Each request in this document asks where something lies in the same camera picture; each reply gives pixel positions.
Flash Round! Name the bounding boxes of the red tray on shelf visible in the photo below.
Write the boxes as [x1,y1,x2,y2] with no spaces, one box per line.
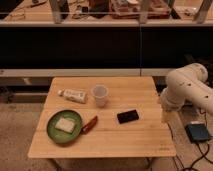
[109,0,171,19]

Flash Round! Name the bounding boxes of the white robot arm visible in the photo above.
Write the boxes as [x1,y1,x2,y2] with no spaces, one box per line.
[159,63,213,116]

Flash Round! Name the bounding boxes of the clear plastic cup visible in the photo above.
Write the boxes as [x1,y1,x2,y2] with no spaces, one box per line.
[91,84,109,108]

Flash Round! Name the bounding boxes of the green plate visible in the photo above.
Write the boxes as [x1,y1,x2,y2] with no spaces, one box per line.
[47,110,82,144]

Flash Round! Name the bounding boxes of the white tube bottle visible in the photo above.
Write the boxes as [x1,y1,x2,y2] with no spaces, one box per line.
[58,89,87,104]

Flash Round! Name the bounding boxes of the blue foot pedal box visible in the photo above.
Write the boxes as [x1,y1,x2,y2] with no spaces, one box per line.
[185,123,211,143]

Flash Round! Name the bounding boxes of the wooden table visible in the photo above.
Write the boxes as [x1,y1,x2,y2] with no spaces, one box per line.
[28,77,176,159]

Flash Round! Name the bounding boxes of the black cable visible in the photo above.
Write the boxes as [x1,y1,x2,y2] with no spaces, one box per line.
[166,107,213,171]

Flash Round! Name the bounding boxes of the black eraser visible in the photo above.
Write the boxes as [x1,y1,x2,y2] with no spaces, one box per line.
[117,110,139,124]

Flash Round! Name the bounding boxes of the white sponge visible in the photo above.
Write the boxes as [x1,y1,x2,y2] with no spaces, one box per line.
[55,118,75,133]

